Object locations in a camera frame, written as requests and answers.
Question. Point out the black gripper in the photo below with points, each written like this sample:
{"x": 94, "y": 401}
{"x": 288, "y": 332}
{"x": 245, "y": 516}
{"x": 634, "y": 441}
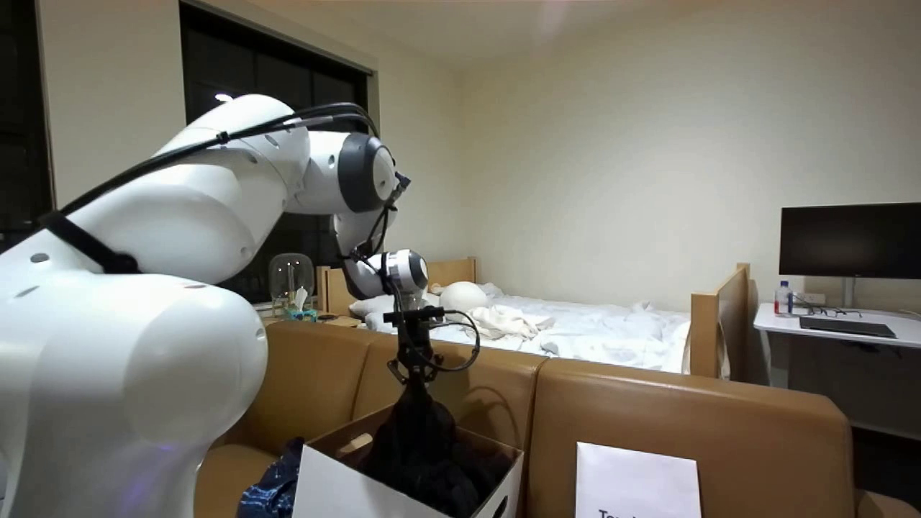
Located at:
{"x": 416, "y": 358}

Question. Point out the black cloth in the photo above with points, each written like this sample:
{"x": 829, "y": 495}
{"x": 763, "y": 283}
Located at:
{"x": 422, "y": 452}

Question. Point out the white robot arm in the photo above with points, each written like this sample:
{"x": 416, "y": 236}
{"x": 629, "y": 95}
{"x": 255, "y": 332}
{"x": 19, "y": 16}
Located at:
{"x": 123, "y": 348}

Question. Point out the white cardboard box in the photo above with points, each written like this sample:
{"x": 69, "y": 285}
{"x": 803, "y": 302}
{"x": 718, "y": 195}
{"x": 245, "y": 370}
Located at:
{"x": 340, "y": 475}

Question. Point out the blue cloth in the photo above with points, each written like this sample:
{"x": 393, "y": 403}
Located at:
{"x": 272, "y": 495}

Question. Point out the clear glass jar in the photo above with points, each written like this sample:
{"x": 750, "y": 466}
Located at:
{"x": 291, "y": 283}

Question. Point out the white bed with bedding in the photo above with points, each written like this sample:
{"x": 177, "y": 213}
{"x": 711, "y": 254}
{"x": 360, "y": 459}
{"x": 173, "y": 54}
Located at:
{"x": 484, "y": 313}

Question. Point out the white paper sign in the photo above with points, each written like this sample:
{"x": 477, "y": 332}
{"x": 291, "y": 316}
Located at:
{"x": 616, "y": 482}

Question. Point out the wooden chair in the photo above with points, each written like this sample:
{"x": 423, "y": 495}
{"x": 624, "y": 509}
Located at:
{"x": 721, "y": 338}

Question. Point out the plastic water bottle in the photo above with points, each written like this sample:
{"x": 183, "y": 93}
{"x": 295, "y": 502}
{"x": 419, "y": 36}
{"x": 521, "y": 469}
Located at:
{"x": 783, "y": 298}

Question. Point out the black keyboard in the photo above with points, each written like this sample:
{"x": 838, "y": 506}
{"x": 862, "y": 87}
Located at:
{"x": 848, "y": 326}

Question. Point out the white desk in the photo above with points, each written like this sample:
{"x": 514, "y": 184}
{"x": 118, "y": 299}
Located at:
{"x": 875, "y": 381}

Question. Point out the black computer monitor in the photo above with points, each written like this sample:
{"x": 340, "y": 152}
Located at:
{"x": 852, "y": 240}

